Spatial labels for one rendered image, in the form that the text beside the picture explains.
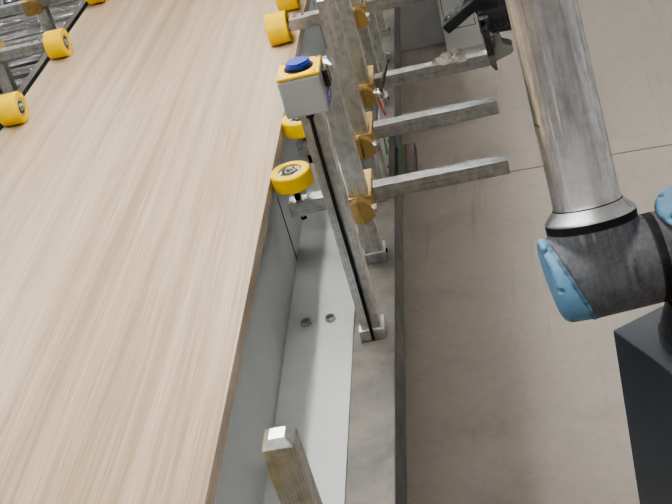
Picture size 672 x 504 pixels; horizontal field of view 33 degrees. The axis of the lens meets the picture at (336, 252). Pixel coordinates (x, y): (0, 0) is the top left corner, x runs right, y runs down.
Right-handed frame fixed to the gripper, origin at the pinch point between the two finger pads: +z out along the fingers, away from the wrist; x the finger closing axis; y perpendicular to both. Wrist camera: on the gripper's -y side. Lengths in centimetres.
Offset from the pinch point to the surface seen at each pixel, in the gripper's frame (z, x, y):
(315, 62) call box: -40, -80, -25
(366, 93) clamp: -3.8, -8.7, -28.6
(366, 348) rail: 12, -85, -30
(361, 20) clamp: -12.4, 16.2, -28.4
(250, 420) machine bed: 10, -102, -49
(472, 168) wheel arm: -1, -52, -7
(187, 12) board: -10, 69, -83
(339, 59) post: -21.3, -31.1, -28.9
